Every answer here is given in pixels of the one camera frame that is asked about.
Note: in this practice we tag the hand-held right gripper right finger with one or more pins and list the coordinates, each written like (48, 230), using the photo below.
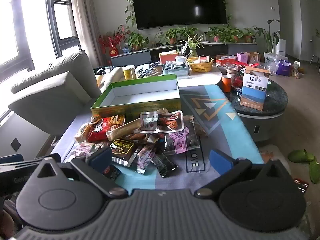
(221, 160)

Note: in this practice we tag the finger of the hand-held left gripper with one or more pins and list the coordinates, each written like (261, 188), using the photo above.
(11, 159)

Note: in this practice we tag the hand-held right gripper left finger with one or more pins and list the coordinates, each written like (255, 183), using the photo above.
(100, 158)

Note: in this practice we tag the pile of snack packets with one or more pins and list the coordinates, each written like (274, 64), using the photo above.
(140, 140)

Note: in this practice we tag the green gift box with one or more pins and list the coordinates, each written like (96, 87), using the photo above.
(140, 93)

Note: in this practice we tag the blue patterned table cloth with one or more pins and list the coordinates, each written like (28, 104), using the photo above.
(225, 127)

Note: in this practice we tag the orange cup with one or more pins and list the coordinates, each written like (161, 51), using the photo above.
(227, 85)

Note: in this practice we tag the blue white carton box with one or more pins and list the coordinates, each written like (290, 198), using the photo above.
(255, 92)

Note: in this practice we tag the dark round coffee table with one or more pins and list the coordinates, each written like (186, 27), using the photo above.
(275, 105)

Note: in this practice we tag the grey sofa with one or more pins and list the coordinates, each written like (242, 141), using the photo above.
(55, 92)

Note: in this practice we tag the green slipper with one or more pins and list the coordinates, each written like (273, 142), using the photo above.
(301, 155)
(315, 171)

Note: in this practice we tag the cream cloth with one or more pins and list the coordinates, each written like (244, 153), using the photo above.
(110, 77)

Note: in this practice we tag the yellow canister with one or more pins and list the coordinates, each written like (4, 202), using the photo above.
(129, 73)

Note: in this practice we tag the clear plastic cup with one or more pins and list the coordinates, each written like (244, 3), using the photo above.
(231, 68)

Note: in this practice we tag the yellow woven basket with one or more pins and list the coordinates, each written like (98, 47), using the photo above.
(200, 67)

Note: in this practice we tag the red flat box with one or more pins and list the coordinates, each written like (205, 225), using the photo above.
(226, 61)

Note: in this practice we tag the teal storage tray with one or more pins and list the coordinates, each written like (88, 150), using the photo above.
(175, 70)

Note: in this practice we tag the small pink box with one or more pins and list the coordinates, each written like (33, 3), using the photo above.
(243, 58)

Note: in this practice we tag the brown cardboard box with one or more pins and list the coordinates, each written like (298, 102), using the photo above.
(255, 57)

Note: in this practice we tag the clear plastic bag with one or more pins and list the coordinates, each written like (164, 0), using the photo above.
(271, 63)

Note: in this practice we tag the grey television cabinet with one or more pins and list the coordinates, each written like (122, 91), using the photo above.
(140, 56)

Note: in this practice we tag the purple gift bag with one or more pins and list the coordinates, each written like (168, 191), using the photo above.
(283, 68)

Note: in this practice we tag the orange tissue box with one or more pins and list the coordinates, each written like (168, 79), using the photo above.
(168, 58)

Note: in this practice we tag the spider plant in vase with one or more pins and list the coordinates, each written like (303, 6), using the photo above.
(193, 46)

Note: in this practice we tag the red flower decoration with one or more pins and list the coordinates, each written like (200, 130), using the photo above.
(113, 38)

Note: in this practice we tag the potted green plant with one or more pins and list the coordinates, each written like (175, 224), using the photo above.
(176, 33)
(248, 35)
(220, 33)
(136, 41)

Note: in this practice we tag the white air purifier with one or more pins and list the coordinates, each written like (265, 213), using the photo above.
(281, 47)

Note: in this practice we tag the tall broad-leaf plant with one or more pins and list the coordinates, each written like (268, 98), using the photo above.
(270, 36)

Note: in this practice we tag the beige curtain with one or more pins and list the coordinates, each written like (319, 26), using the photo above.
(83, 17)

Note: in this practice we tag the window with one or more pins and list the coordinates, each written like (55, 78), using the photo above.
(30, 17)

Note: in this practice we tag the trailing vine plant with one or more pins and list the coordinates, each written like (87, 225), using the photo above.
(227, 7)
(131, 10)

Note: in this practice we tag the black wall television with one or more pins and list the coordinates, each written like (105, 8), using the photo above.
(178, 2)

